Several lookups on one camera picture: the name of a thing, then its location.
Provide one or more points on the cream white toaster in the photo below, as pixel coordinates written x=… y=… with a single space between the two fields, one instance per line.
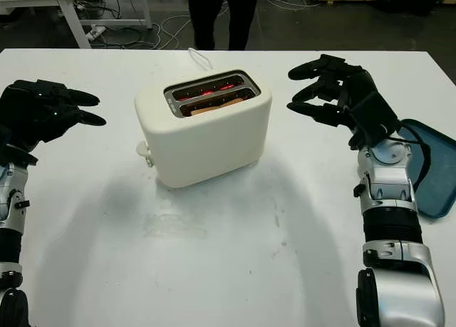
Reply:
x=206 y=145

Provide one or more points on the person in black trousers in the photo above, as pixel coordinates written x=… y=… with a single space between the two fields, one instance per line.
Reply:
x=213 y=17

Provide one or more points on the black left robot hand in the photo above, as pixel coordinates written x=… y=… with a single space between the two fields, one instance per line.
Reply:
x=39 y=109

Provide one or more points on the blue plastic tray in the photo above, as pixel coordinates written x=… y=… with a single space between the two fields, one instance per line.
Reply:
x=441 y=170

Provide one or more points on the white desk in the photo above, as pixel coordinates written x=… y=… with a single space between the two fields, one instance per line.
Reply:
x=69 y=17

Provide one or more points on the toast slice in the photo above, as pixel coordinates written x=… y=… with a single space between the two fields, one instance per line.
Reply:
x=217 y=107

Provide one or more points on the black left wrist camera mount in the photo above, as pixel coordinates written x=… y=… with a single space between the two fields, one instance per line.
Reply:
x=18 y=156

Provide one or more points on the cream toaster lever knob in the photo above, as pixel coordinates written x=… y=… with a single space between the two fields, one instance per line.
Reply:
x=142 y=149

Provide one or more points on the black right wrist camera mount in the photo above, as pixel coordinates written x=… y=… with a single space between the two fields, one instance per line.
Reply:
x=374 y=117

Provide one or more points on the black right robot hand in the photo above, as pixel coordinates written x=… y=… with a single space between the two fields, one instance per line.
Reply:
x=356 y=84

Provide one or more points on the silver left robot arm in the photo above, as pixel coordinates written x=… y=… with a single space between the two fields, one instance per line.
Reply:
x=10 y=198

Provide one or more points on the white power strip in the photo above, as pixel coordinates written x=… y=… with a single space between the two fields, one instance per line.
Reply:
x=94 y=32

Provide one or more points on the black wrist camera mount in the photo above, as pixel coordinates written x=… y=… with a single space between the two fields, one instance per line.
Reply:
x=374 y=117
x=18 y=156

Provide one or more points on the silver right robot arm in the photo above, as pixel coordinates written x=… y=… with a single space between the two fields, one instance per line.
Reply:
x=388 y=184

